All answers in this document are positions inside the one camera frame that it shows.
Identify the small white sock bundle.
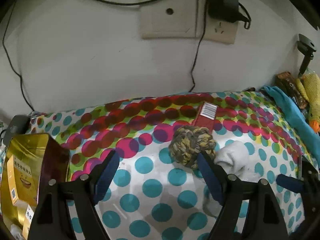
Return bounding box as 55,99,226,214
214,141,249,179

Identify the yellow grey rope ball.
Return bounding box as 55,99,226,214
168,125,216,170

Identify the red cigarette box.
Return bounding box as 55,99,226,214
192,101,218,133

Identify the yellow smiling medicine box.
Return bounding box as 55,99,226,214
7,155,36,208

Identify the gold metal tin box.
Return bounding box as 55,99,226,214
1,133,71,239

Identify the teal cloth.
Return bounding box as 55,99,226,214
263,86,319,158

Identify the yellow duck plush toy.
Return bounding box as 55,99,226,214
296,73,320,133

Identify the black set-top box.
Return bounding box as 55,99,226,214
3,115,30,146

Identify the brown snack packet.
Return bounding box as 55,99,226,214
275,72,308,109

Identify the polka dot bed sheet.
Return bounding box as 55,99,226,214
29,91,318,239

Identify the black clamp stand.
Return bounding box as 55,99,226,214
297,34,317,76

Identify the black power adapter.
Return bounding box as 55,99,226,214
208,0,252,30

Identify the black hanging cable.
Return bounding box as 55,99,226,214
2,0,34,112

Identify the beige wall socket plate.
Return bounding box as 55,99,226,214
139,0,238,44

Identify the black adapter cable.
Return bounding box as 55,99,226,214
49,0,211,93

